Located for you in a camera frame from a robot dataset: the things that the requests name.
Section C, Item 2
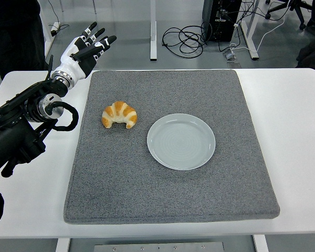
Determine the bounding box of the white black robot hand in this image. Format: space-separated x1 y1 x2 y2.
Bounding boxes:
52 22 118 82

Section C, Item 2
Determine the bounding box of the golden croissant bread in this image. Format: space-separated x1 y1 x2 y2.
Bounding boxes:
101 100 138 130

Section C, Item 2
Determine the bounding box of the pale grey round plate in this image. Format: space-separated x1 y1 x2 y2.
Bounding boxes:
146 113 216 171

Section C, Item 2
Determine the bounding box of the grey metal plate with screws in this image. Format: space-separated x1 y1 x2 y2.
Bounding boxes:
93 241 225 252

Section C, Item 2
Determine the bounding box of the white power strip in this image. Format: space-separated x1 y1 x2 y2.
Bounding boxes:
50 22 61 37

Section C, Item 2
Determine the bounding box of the white desk leg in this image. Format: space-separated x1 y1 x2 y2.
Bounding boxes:
240 0 260 60
149 0 158 62
38 0 56 57

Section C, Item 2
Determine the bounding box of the person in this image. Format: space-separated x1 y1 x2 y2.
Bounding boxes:
296 0 315 69
0 0 49 81

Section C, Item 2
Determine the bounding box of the black computer tower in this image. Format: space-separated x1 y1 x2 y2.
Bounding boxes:
201 0 243 43

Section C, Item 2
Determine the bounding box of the grey fabric mat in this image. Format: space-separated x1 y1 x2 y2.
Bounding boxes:
63 69 281 224

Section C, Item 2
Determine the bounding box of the grey floor socket box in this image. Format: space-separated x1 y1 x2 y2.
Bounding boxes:
222 50 242 64

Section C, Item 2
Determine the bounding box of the white table leg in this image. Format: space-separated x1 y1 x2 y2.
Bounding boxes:
253 234 269 252
55 237 71 252

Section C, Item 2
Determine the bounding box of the black office chair base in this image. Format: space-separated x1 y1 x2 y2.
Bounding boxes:
265 0 307 30

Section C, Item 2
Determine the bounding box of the black coiled floor cable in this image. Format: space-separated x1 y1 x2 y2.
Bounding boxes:
162 25 208 58

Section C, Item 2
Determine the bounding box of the white floor cable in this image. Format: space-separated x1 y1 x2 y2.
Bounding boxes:
228 15 286 53

